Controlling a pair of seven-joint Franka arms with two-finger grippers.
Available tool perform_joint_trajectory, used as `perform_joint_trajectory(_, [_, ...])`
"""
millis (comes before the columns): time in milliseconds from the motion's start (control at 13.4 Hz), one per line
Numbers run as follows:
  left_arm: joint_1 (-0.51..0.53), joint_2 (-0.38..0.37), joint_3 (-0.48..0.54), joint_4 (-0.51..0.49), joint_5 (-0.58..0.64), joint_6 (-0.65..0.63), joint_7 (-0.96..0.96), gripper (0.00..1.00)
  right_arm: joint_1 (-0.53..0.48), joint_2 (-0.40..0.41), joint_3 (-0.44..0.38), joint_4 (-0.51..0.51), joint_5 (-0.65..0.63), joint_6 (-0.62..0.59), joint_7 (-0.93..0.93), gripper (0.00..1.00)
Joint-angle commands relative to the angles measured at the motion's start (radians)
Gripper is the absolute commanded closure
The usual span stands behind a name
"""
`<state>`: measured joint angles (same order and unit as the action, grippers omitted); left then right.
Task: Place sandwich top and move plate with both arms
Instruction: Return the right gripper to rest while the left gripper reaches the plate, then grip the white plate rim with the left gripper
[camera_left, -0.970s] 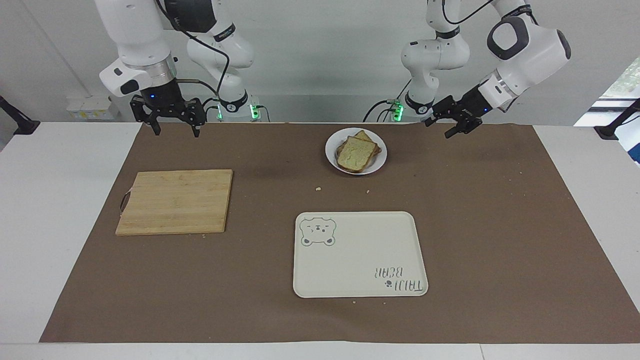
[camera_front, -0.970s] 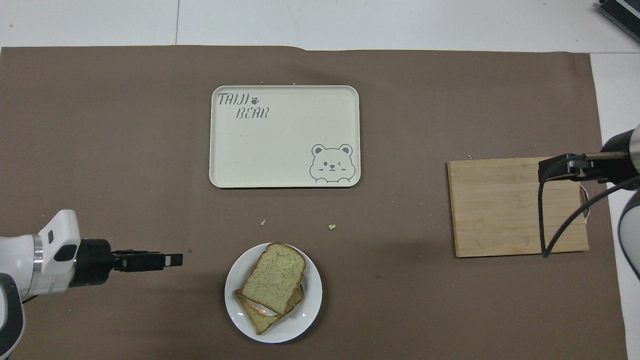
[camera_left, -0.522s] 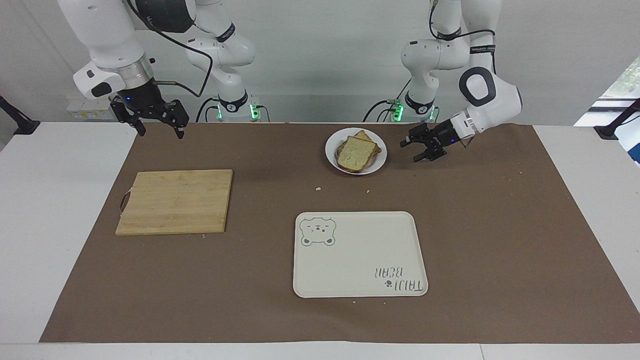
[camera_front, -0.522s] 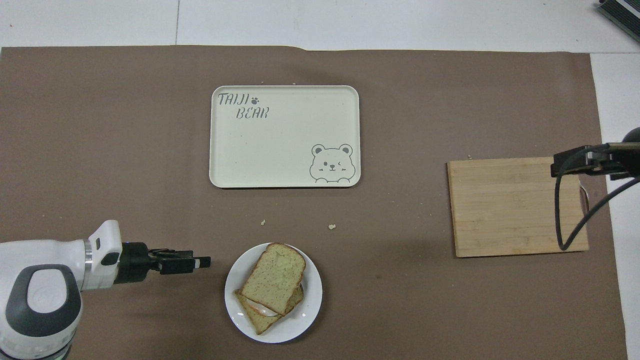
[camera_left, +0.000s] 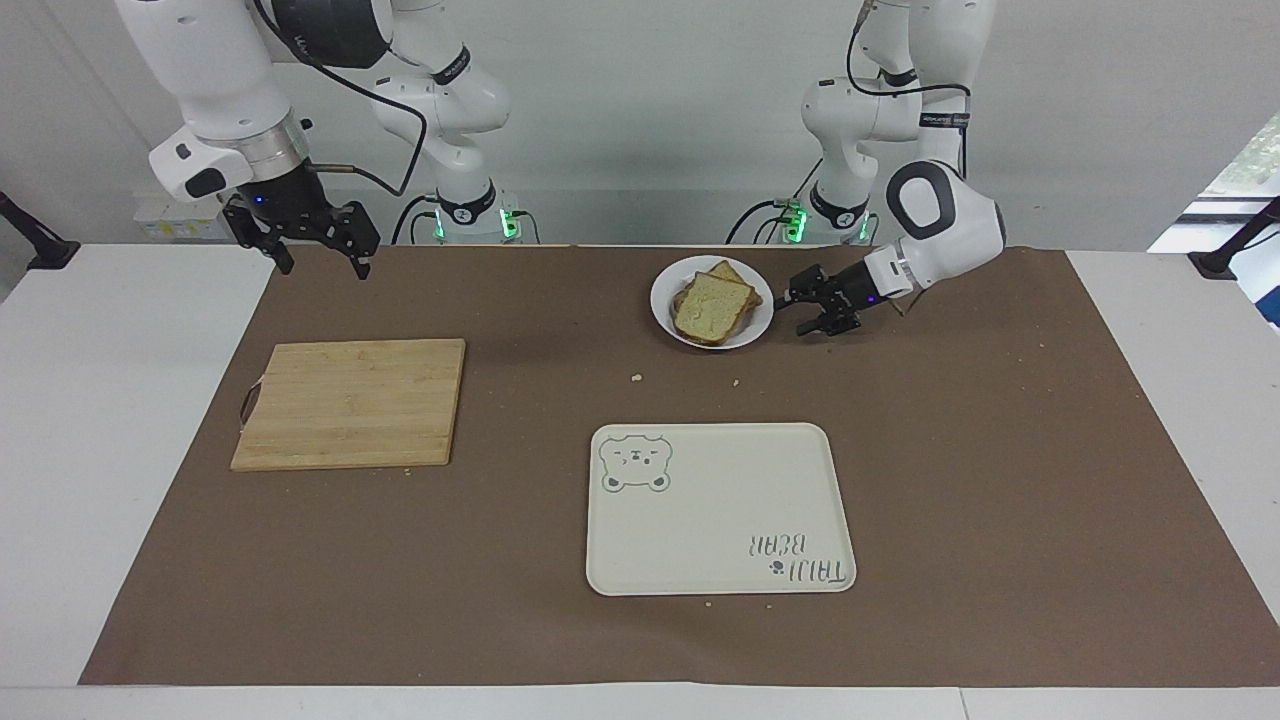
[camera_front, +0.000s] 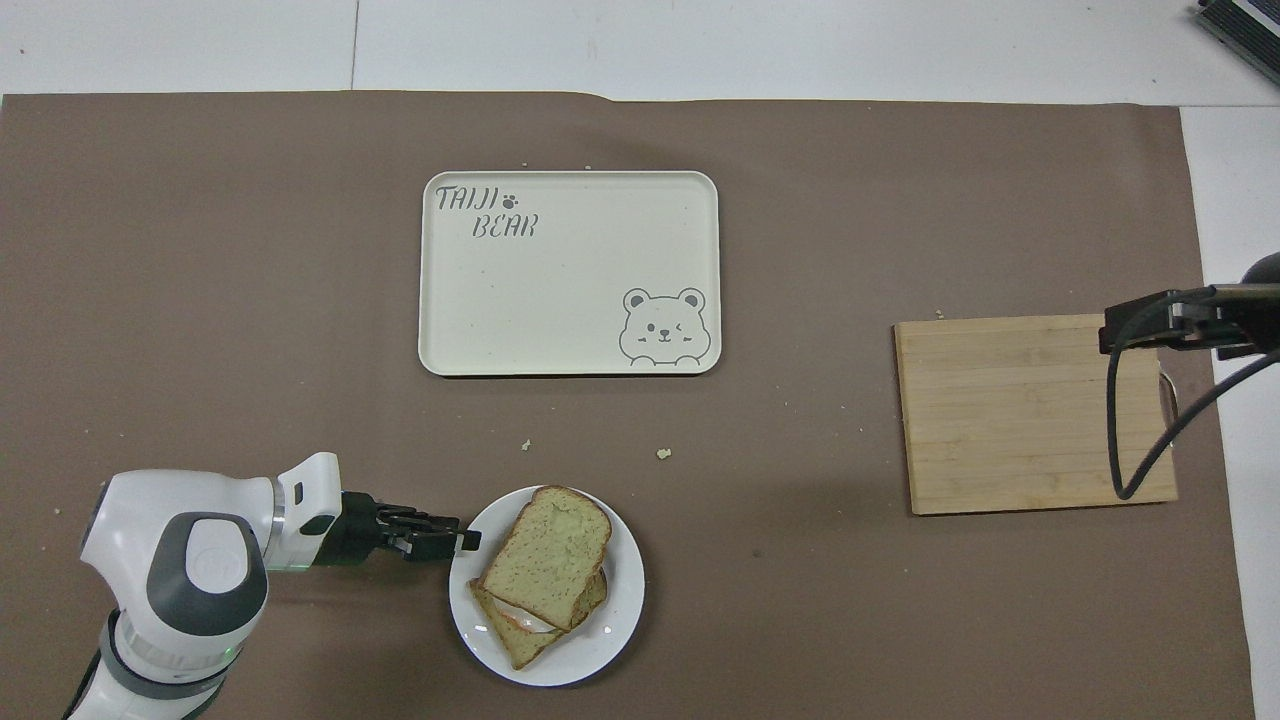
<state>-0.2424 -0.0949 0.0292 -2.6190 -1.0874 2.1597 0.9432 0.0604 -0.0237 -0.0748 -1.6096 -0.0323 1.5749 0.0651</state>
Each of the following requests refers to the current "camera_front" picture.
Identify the cream tray with bear print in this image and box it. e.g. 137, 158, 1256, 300
418, 171, 722, 378

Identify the seeded bread slice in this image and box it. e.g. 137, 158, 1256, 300
469, 570, 610, 672
480, 486, 614, 632

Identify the bamboo cutting board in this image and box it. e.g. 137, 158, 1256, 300
893, 314, 1180, 517

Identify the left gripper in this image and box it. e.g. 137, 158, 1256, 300
317, 490, 483, 568

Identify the dark ribbed metal box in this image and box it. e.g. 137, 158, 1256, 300
1194, 0, 1280, 73

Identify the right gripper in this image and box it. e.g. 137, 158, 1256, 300
1204, 252, 1280, 362

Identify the round white plate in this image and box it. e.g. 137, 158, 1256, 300
449, 485, 647, 688

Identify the pale sandwich filling slice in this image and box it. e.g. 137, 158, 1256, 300
497, 602, 567, 639

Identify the black cable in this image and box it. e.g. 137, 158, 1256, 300
1105, 286, 1280, 502

